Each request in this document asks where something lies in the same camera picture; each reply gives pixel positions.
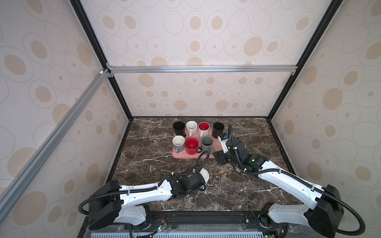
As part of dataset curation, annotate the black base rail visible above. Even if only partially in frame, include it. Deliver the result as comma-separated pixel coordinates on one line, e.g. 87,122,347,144
78,210,335,238

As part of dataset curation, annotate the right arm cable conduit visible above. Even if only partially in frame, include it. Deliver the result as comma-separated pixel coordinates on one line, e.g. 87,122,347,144
227,123,366,236

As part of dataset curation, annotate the dark grey mug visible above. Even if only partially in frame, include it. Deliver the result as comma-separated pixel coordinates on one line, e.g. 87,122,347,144
201,136,215,154

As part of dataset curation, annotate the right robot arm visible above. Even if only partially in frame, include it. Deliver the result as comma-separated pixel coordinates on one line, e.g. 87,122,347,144
214,133,344,238

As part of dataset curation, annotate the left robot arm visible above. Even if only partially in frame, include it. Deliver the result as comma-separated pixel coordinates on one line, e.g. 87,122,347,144
78,169,209,230

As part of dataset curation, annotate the black mug white rim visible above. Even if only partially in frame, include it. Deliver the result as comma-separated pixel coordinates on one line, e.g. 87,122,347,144
212,122,225,139

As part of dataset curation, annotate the grey mug white interior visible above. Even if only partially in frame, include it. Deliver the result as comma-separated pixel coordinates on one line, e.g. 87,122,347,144
172,135,186,154

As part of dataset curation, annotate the pink mug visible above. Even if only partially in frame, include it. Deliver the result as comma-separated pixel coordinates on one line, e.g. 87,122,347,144
186,121,198,137

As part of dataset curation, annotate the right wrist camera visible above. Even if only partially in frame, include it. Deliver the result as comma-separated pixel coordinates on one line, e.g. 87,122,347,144
218,133,230,154

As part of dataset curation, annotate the red mug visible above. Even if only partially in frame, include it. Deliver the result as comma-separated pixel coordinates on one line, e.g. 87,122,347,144
185,138,202,155

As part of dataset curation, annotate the white mug front row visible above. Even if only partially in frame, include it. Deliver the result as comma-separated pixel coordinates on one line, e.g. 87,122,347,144
198,122,210,137

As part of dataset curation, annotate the black mug white base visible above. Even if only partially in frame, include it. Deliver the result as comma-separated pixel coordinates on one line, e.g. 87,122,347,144
173,121,187,137

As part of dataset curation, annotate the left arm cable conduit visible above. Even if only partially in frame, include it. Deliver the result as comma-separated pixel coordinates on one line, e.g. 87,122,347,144
78,150,211,215

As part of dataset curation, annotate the horizontal aluminium bar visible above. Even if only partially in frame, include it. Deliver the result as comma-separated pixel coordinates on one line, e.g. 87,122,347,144
101,64,298,75

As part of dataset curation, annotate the white ribbed mug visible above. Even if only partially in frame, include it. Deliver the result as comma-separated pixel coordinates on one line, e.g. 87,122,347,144
199,169,210,183

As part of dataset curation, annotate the diagonal aluminium bar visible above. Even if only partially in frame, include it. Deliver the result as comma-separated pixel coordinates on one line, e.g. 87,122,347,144
1,68,110,223

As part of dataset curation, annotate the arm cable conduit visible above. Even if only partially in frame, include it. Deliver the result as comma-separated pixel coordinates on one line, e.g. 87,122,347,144
78,150,211,215
227,123,366,236

